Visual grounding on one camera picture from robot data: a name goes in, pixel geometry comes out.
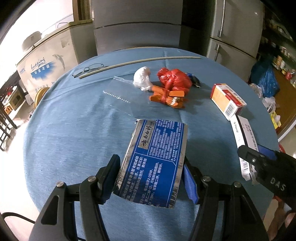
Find white long medicine box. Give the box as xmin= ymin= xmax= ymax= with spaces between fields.
xmin=230 ymin=115 xmax=259 ymax=185

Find red orange white carton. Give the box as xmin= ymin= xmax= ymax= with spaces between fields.
xmin=210 ymin=83 xmax=247 ymax=121

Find blue silver toothpaste box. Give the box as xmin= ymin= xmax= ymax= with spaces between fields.
xmin=113 ymin=119 xmax=188 ymax=209

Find orange wrapper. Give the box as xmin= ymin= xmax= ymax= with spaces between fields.
xmin=149 ymin=85 xmax=188 ymax=109

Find red plastic bag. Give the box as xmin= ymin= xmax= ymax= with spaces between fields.
xmin=157 ymin=68 xmax=192 ymax=95

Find clear plastic zip bag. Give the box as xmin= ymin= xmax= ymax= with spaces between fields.
xmin=103 ymin=76 xmax=149 ymax=117

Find white tissue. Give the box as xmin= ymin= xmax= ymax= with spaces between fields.
xmin=133 ymin=66 xmax=153 ymax=91

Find white plastic bags pile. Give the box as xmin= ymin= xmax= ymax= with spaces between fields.
xmin=249 ymin=83 xmax=276 ymax=113

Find large blue bag on floor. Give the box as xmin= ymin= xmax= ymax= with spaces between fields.
xmin=249 ymin=62 xmax=280 ymax=97

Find blue tablecloth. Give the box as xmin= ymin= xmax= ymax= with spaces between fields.
xmin=23 ymin=48 xmax=278 ymax=240

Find yellow round stool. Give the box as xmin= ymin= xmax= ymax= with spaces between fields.
xmin=34 ymin=87 xmax=50 ymax=109

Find wooden shelf cabinet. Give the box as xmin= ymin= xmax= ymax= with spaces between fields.
xmin=260 ymin=12 xmax=295 ymax=136

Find long grey rod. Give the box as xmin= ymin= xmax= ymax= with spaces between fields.
xmin=79 ymin=56 xmax=202 ymax=80

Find silver two-door refrigerator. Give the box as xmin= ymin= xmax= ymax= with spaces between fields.
xmin=205 ymin=0 xmax=264 ymax=82

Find eyeglasses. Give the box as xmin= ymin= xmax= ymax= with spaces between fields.
xmin=72 ymin=63 xmax=104 ymax=78

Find white chest freezer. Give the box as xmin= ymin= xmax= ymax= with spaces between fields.
xmin=16 ymin=20 xmax=97 ymax=99

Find grey refrigerator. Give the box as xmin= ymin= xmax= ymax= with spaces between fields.
xmin=90 ymin=0 xmax=183 ymax=55

